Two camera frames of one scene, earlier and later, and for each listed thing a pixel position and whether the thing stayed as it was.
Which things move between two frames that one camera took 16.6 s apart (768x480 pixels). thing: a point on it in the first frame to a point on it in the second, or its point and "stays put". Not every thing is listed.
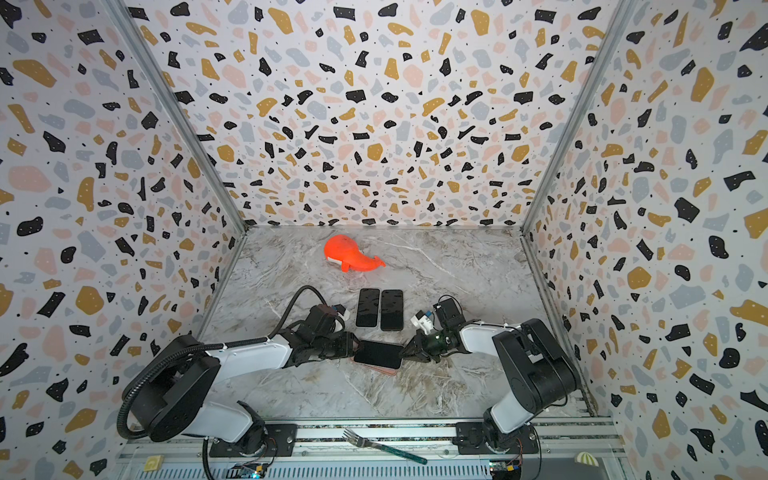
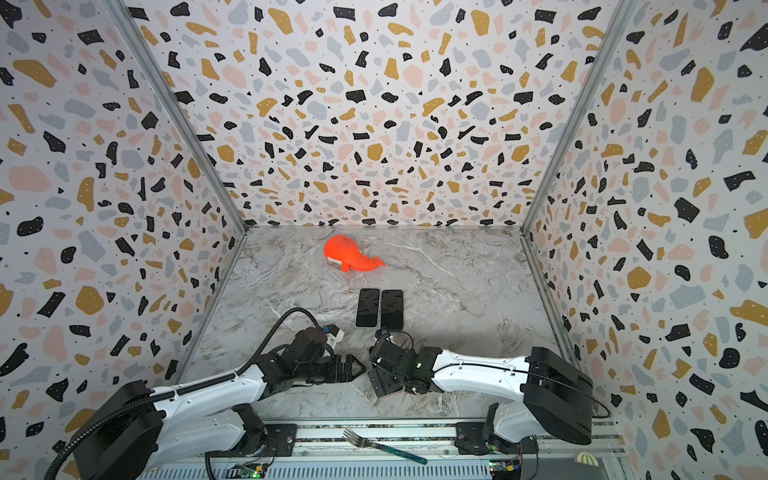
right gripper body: (417, 346) to (383, 365)
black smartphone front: (368, 304) stays put
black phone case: (392, 310) stays put
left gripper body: (333, 347) to (324, 370)
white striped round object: (586, 459) stays put
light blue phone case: (368, 309) stays put
